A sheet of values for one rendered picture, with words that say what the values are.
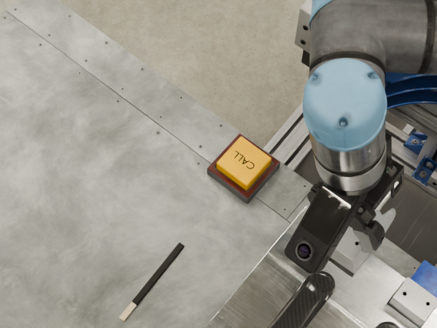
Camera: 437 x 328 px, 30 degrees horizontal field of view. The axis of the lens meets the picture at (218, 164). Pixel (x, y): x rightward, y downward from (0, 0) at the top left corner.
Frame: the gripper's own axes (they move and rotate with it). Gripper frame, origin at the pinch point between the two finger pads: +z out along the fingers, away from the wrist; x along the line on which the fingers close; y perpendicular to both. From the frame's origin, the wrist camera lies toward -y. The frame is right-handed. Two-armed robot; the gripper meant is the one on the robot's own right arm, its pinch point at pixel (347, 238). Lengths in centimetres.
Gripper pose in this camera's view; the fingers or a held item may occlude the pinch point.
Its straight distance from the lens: 106.7
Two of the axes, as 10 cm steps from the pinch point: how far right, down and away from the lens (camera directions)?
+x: -7.6, -5.1, 4.0
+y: 6.2, -7.5, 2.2
